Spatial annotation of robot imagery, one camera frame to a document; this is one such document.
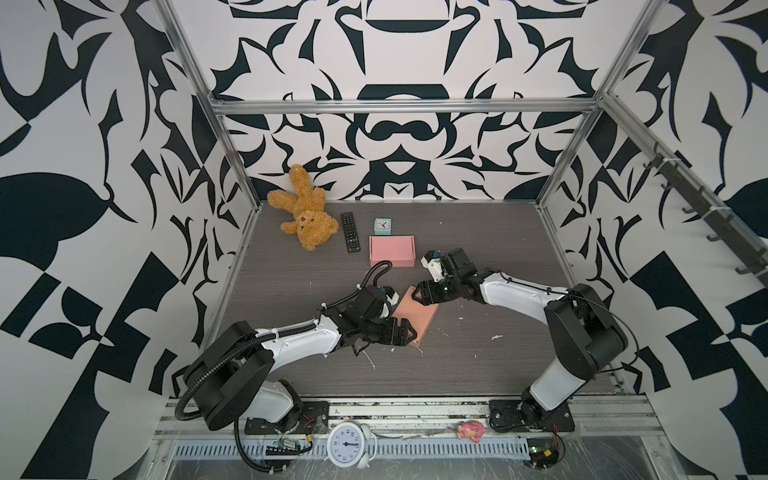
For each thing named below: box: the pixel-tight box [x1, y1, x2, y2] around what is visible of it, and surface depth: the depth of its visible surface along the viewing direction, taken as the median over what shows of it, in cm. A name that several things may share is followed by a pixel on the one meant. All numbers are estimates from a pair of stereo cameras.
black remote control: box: [340, 212, 361, 253], surface depth 111 cm
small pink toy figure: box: [457, 420, 486, 444], surface depth 72 cm
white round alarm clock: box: [324, 420, 377, 469], surface depth 70 cm
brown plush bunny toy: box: [267, 164, 340, 251], surface depth 107 cm
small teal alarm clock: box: [373, 217, 393, 235], surface depth 113 cm
